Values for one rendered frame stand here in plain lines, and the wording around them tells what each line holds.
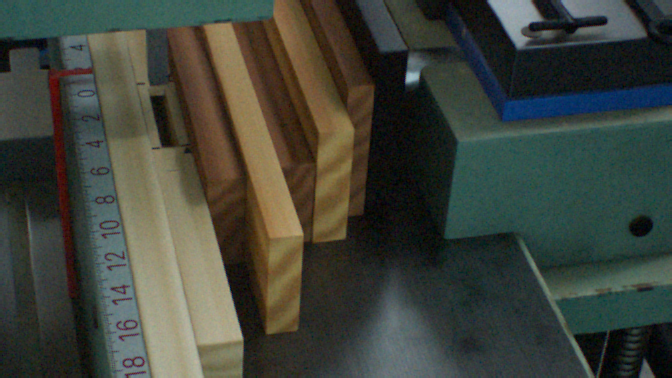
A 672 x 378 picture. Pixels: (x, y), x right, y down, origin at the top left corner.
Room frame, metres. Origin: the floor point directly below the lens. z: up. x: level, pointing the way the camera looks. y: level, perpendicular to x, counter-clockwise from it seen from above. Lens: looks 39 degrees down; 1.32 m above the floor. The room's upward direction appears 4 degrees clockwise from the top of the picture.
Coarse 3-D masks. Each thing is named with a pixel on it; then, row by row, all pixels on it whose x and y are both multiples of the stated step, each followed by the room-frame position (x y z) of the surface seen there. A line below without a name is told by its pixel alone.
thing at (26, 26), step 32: (0, 0) 0.49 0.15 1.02; (32, 0) 0.49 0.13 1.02; (64, 0) 0.49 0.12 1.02; (96, 0) 0.50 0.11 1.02; (128, 0) 0.50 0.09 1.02; (160, 0) 0.51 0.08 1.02; (192, 0) 0.51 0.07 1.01; (224, 0) 0.51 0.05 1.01; (256, 0) 0.52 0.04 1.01; (0, 32) 0.49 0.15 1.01; (32, 32) 0.49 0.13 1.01; (64, 32) 0.49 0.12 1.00; (96, 32) 0.50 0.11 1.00
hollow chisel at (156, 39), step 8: (152, 32) 0.53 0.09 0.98; (160, 32) 0.54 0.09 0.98; (152, 40) 0.53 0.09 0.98; (160, 40) 0.54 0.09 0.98; (152, 48) 0.53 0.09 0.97; (160, 48) 0.54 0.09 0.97; (152, 56) 0.53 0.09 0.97; (160, 56) 0.54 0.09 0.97; (152, 64) 0.53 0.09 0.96; (160, 64) 0.54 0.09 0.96; (152, 72) 0.53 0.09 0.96; (160, 72) 0.54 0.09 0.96; (152, 80) 0.53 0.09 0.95; (160, 80) 0.54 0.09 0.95; (168, 80) 0.54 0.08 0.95
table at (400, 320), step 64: (64, 128) 0.57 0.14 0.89; (320, 256) 0.48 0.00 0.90; (384, 256) 0.48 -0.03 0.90; (448, 256) 0.48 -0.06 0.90; (512, 256) 0.49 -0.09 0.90; (640, 256) 0.53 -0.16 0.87; (256, 320) 0.43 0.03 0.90; (320, 320) 0.43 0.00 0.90; (384, 320) 0.44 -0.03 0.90; (448, 320) 0.44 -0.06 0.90; (512, 320) 0.44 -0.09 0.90; (576, 320) 0.49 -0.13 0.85; (640, 320) 0.50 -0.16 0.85
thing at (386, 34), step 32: (352, 0) 0.55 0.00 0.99; (352, 32) 0.55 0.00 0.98; (384, 32) 0.53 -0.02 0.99; (384, 64) 0.51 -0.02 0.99; (416, 64) 0.55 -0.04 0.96; (384, 96) 0.51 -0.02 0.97; (416, 96) 0.55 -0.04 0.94; (384, 128) 0.51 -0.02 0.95; (384, 160) 0.51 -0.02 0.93; (384, 192) 0.51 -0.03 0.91
